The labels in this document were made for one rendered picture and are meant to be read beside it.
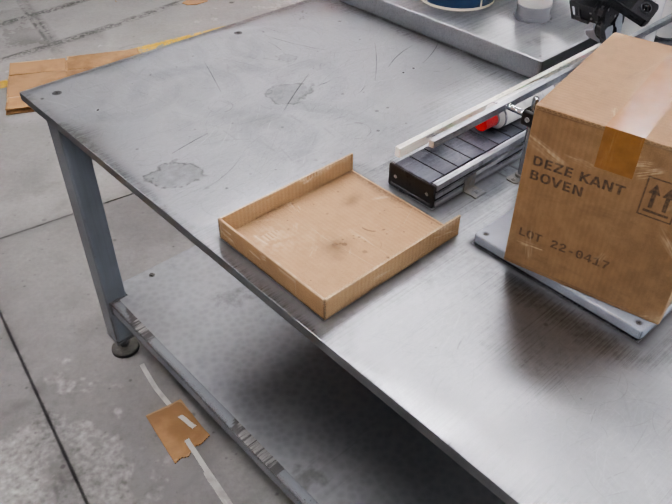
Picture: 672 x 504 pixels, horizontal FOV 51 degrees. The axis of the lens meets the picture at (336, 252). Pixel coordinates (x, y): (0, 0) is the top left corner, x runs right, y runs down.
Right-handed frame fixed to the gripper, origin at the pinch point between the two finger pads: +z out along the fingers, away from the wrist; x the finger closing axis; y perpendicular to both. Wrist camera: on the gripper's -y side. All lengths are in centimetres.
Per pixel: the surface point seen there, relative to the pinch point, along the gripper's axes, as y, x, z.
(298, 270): -2, 84, -37
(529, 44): 19.0, 4.6, 3.5
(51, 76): 260, 71, 65
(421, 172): 0, 56, -26
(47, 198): 167, 111, 43
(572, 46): 11.7, -1.2, 7.0
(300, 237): 4, 79, -34
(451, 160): -1, 50, -23
